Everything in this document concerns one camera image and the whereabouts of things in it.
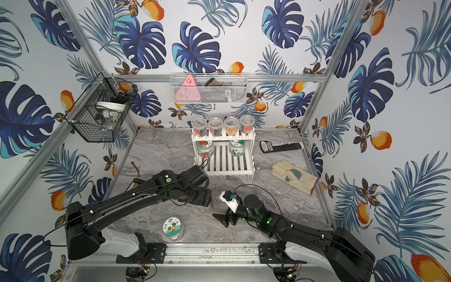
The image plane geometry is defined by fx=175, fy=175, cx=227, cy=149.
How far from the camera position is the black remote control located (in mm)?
1119

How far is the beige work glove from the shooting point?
3.15 feet

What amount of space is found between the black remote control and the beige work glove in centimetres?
9
